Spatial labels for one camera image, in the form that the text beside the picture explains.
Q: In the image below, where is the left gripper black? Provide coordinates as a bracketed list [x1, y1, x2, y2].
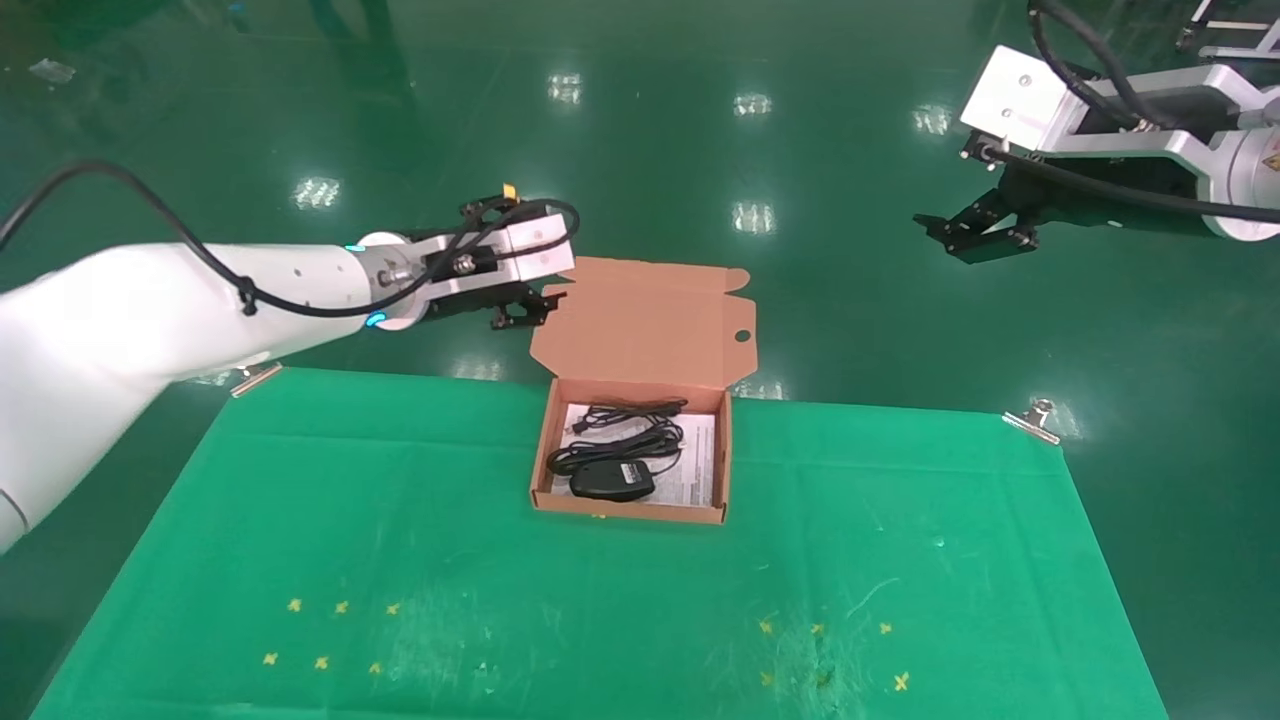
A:
[423, 279, 568, 332]

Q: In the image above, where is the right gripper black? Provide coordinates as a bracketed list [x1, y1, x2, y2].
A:
[912, 149, 1232, 266]

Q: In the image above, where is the black data cable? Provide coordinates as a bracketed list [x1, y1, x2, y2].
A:
[566, 398, 691, 437]

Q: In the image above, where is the black wired computer mouse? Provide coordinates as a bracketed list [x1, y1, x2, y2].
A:
[546, 424, 687, 504]

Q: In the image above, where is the open brown cardboard box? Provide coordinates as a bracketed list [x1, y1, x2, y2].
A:
[528, 255, 759, 526]

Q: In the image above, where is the copper binder clip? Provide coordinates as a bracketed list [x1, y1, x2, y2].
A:
[1002, 398, 1063, 446]
[231, 362, 285, 399]

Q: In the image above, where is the white printed instruction sheet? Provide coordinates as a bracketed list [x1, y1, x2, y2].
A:
[553, 404, 718, 508]

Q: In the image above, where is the green table cloth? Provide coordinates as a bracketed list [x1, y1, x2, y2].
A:
[30, 367, 1173, 720]

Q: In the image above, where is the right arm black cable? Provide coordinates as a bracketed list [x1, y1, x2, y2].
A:
[983, 0, 1280, 225]

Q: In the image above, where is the white metal frame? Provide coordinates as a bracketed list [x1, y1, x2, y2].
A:
[1177, 0, 1280, 63]

